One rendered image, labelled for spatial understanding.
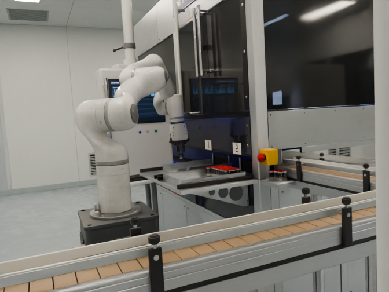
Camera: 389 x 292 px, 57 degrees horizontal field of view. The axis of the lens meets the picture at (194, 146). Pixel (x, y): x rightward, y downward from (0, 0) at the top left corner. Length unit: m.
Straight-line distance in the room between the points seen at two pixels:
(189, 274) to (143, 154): 1.89
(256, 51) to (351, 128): 0.71
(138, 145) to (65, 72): 4.68
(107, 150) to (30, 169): 5.77
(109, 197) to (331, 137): 1.21
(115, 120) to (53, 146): 5.76
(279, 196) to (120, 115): 0.93
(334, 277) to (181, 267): 1.59
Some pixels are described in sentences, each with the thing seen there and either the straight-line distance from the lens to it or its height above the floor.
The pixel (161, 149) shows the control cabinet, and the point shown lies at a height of 0.97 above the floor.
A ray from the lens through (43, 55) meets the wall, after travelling 7.09.
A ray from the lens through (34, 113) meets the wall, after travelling 6.99.
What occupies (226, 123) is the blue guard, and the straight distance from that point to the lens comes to 1.97.
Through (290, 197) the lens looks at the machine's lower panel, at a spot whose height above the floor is 0.77.
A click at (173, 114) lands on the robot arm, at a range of 2.03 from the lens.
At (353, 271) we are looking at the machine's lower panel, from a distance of 2.30.
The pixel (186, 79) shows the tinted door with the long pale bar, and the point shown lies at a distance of 2.46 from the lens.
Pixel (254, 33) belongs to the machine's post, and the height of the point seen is 1.56.
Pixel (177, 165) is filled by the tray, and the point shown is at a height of 0.90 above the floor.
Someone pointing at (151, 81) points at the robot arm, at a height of 1.36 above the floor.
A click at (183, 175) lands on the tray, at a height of 0.89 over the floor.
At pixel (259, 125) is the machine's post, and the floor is 1.14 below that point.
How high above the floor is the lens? 1.20
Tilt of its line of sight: 5 degrees down
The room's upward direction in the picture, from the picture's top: 3 degrees counter-clockwise
